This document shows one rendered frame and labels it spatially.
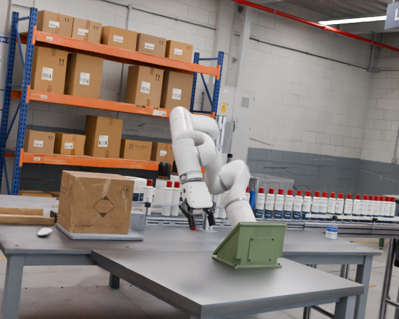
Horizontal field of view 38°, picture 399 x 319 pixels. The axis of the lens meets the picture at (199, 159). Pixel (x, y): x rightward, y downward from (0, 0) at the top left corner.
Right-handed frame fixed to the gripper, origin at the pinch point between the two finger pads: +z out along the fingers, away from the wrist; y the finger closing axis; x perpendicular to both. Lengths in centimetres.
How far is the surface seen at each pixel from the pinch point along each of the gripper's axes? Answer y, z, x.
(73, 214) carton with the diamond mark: -2, -30, 85
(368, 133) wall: 865, -255, 435
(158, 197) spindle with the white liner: 84, -50, 129
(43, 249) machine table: -26, -13, 73
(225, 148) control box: 95, -60, 72
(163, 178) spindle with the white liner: 87, -61, 123
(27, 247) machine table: -31, -15, 77
